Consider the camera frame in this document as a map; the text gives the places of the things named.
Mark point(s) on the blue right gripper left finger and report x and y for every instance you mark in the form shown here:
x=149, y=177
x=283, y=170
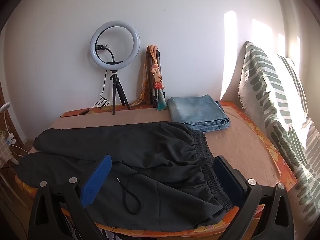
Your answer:
x=95, y=180

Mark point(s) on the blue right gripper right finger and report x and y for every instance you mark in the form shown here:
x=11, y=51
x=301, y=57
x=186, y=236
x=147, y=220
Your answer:
x=231, y=180

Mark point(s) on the black pants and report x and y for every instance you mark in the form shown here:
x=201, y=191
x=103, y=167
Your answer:
x=132, y=200

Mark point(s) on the orange floral bed sheet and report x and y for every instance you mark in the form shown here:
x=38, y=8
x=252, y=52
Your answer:
x=272, y=152

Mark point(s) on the folded blue jeans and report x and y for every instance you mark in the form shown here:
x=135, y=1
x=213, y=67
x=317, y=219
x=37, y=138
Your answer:
x=200, y=113

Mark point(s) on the white clip desk lamp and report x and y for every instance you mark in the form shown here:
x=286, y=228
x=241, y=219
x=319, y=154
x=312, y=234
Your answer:
x=8, y=135

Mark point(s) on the green striped white pillow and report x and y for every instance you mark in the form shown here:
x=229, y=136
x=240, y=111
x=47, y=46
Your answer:
x=272, y=95

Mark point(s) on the teal small bag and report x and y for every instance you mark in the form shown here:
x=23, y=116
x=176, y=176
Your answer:
x=161, y=102

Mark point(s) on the black tripod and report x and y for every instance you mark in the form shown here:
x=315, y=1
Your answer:
x=117, y=88

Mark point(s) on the orange patterned folded umbrella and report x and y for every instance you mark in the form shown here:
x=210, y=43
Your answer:
x=144, y=98

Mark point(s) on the white ring light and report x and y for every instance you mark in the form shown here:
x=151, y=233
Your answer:
x=114, y=46

